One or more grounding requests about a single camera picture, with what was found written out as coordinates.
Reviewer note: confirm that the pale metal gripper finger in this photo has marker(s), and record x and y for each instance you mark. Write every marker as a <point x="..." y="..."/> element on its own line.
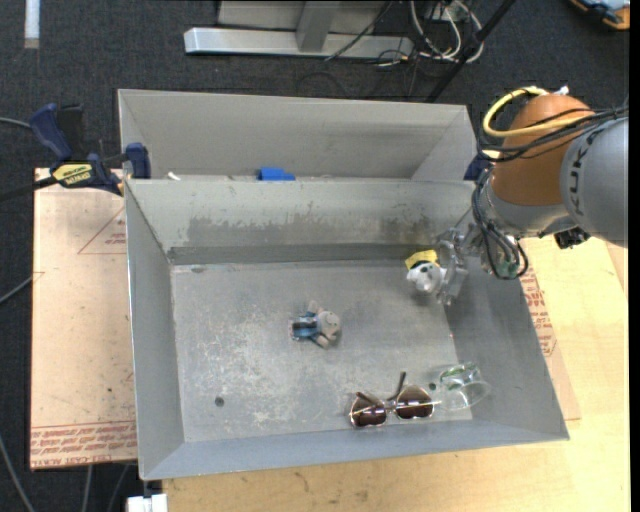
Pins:
<point x="446" y="252"/>
<point x="456" y="286"/>

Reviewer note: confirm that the white toy with yellow hat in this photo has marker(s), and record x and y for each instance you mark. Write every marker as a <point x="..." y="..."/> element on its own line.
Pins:
<point x="425" y="277"/>

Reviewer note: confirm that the clear glass cup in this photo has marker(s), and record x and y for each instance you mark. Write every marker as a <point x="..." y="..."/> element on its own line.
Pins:
<point x="462" y="387"/>

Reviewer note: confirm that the brown-lensed sunglasses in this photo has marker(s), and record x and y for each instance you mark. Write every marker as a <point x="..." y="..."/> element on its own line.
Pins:
<point x="405" y="405"/>

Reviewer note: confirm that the beige toy animal, blue clothes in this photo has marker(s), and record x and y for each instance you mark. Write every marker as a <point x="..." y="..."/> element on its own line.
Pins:
<point x="322" y="325"/>

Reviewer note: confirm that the grey metal bin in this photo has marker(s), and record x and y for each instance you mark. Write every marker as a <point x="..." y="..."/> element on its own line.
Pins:
<point x="280" y="310"/>

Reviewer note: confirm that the blue block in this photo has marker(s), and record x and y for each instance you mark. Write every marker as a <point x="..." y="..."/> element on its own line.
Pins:
<point x="274" y="174"/>

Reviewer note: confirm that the small white piece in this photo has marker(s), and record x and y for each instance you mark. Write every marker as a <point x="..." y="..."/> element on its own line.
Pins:
<point x="173" y="175"/>

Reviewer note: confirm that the brown cardboard board, red print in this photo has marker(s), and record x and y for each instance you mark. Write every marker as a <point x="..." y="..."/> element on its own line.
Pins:
<point x="80" y="325"/>

